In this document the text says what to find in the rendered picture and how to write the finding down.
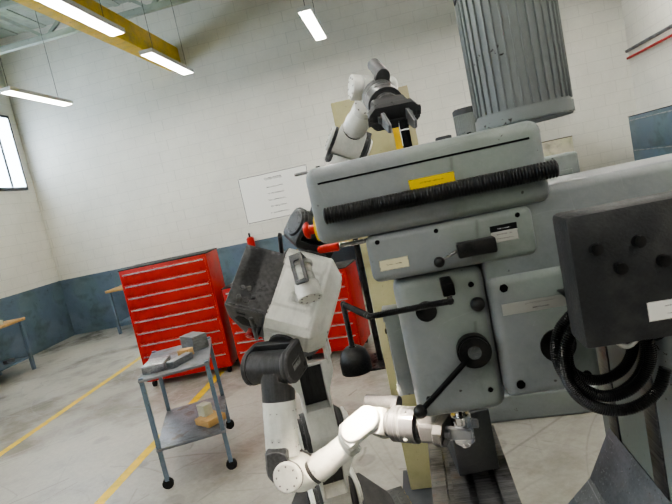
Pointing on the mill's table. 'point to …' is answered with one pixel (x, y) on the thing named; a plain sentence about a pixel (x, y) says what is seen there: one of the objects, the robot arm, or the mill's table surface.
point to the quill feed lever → (478, 348)
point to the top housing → (410, 169)
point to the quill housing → (467, 392)
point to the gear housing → (470, 228)
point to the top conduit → (442, 191)
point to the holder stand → (487, 457)
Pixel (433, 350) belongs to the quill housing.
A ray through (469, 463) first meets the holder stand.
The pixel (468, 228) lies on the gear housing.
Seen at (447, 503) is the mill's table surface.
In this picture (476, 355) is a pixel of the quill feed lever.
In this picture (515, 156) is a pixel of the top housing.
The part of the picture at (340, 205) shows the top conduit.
